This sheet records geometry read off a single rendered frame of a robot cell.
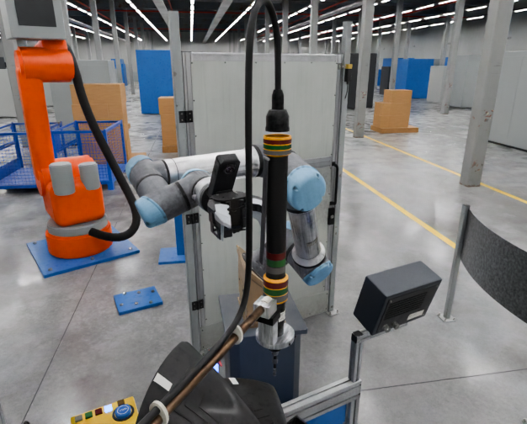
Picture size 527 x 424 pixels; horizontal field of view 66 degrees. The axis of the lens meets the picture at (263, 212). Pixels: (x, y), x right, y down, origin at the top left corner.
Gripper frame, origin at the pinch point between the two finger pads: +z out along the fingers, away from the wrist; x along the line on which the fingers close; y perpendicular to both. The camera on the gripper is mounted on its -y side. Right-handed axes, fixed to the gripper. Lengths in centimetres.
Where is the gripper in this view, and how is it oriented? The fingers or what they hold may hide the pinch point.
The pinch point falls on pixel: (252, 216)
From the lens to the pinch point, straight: 72.8
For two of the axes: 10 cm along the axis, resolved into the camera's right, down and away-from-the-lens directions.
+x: -9.0, 1.6, -4.2
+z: 4.5, 3.0, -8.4
